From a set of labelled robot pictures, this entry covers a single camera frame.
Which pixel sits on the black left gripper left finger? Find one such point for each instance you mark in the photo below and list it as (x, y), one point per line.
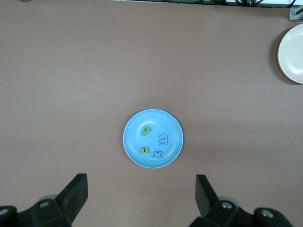
(59, 212)

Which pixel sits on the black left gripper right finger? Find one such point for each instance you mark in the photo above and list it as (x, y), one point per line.
(225, 215)

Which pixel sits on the blue letter x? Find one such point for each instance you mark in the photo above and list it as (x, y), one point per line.
(157, 154)

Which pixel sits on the blue letter m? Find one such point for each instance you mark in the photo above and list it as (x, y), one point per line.
(163, 143)

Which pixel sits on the green letter u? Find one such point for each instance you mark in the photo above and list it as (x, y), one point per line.
(144, 151)

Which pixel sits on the green letter q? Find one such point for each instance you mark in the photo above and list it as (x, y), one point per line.
(144, 133)

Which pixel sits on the blue plate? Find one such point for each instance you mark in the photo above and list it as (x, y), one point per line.
(142, 118)

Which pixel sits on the brown table cover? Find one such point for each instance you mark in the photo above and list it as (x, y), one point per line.
(71, 71)

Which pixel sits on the cream plate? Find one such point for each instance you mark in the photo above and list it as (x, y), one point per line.
(293, 52)

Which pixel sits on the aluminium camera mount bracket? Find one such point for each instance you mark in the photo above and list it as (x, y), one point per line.
(296, 14)

